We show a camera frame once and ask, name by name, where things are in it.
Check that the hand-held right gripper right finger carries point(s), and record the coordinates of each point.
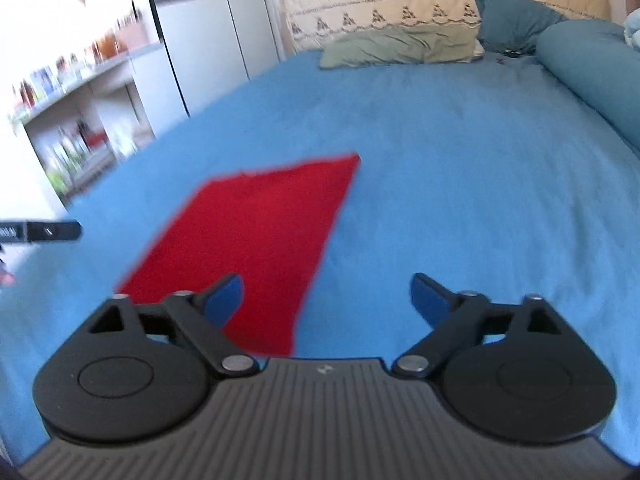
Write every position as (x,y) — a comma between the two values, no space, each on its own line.
(430,300)

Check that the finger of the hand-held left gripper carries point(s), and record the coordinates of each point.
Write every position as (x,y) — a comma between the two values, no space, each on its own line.
(52,231)

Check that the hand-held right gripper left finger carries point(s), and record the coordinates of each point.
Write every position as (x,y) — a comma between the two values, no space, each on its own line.
(225,300)

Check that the red knit sweater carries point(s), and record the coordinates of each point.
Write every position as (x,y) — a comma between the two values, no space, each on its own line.
(250,220)

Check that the white shelf unit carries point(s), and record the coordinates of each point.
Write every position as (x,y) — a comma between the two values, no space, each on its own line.
(35,160)

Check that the bed with blue sheet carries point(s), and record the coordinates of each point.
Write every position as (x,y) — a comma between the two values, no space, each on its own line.
(450,185)

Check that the white and grey wardrobe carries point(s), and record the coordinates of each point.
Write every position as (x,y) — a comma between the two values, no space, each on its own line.
(210,50)

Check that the green pillow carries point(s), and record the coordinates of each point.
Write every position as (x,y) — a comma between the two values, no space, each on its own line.
(400,47)

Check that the small dark hair clip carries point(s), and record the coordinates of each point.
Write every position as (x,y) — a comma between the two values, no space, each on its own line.
(512,51)

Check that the blue duvet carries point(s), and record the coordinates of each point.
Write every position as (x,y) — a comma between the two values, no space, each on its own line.
(590,70)

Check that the teal pillow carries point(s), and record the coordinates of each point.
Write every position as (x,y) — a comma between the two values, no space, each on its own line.
(510,17)

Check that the pale blue blanket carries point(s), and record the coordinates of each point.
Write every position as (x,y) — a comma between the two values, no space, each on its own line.
(634,27)

